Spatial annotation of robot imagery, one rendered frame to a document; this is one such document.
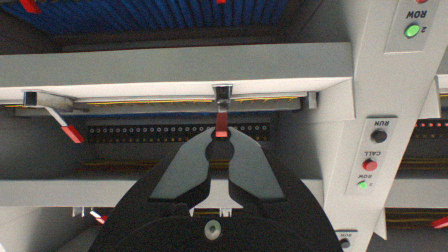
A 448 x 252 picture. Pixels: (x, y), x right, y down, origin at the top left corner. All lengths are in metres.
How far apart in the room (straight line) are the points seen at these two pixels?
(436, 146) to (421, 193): 0.40
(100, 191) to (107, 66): 0.21
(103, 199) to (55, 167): 0.26
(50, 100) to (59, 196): 0.17
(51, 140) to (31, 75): 0.26
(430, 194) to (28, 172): 0.78
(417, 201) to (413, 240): 0.31
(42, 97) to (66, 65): 0.07
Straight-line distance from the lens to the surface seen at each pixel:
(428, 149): 0.75
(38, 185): 0.40
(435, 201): 0.40
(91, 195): 0.33
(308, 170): 0.29
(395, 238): 0.65
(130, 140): 0.44
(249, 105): 0.22
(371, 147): 0.26
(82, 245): 0.60
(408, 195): 0.37
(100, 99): 0.30
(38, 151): 0.53
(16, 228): 0.55
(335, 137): 0.23
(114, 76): 0.22
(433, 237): 0.73
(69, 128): 0.33
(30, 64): 0.31
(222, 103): 0.16
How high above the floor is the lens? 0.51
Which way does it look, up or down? 14 degrees up
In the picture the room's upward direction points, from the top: 179 degrees clockwise
